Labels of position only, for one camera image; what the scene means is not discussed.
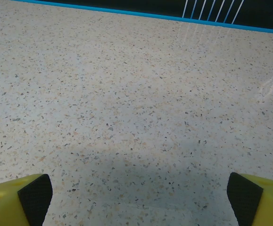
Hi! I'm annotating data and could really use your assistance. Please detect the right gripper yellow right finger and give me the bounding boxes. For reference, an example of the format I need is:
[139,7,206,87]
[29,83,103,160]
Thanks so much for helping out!
[226,172,273,226]

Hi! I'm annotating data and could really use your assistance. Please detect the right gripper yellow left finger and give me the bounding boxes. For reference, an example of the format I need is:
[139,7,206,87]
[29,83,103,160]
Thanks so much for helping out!
[0,173,54,226]

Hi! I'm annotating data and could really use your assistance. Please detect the blue table edge strip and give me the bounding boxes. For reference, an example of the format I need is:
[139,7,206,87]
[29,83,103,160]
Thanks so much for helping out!
[10,0,273,37]

